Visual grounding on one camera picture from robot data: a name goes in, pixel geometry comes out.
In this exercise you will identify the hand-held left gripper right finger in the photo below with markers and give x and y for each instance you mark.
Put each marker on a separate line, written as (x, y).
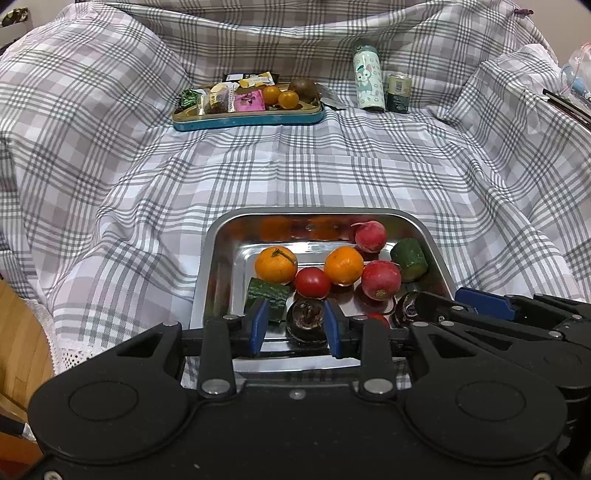
(333, 328)

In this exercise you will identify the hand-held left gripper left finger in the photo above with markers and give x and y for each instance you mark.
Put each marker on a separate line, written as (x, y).
(258, 327)

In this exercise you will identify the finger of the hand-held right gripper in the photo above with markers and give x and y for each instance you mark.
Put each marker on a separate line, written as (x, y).
(487, 302)
(485, 327)

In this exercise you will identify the cucumber piece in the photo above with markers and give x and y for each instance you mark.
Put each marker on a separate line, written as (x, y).
(408, 259)
(270, 293)

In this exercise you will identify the red cherry tomato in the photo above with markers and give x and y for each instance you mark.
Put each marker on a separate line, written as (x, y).
(379, 319)
(313, 282)

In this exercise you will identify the smooth orange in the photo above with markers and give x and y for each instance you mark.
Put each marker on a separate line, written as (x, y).
(344, 265)

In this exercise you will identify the orange with green stem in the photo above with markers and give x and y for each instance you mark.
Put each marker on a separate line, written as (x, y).
(276, 265)

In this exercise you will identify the red radish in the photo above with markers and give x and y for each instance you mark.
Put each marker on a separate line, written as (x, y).
(370, 236)
(381, 279)

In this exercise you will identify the stainless steel tray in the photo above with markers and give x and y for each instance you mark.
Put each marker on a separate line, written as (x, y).
(226, 258)

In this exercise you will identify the white lace cloth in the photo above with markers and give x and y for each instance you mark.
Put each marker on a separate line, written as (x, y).
(74, 350)

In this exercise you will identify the grey plaid blanket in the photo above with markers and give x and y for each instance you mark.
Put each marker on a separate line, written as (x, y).
(138, 161)

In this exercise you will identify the blue tin tray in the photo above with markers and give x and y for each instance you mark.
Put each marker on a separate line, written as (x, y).
(249, 121)

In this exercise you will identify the black flat object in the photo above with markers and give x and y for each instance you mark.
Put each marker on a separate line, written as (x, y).
(570, 106)

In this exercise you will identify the green drink can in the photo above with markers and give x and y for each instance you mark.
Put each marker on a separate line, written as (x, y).
(398, 94)

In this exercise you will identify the pink snack packet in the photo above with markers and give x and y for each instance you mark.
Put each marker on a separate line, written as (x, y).
(249, 101)

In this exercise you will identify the silver foil packet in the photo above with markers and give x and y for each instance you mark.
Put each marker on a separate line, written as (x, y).
(331, 99)

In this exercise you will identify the small orange kumquat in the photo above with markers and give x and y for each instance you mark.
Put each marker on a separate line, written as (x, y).
(271, 94)
(288, 100)

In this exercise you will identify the clear brown snack packet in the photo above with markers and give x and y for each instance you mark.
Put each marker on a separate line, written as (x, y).
(217, 99)

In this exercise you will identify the green candy wrapper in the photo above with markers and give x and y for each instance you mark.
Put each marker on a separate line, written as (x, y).
(189, 98)

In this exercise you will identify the brown kiwi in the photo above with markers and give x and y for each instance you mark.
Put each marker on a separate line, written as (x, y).
(304, 90)

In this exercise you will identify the yellow snack packet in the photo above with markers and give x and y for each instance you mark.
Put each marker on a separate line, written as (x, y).
(254, 82)

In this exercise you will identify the clear plastic bag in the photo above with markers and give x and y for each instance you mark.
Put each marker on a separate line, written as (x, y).
(577, 69)

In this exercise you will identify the black snack packet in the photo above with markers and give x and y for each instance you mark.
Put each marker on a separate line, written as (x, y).
(231, 77)

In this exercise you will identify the cartoon print water bottle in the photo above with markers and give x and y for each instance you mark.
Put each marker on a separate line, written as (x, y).
(369, 78)

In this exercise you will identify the cardboard box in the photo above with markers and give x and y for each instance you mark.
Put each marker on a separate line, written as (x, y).
(14, 17)

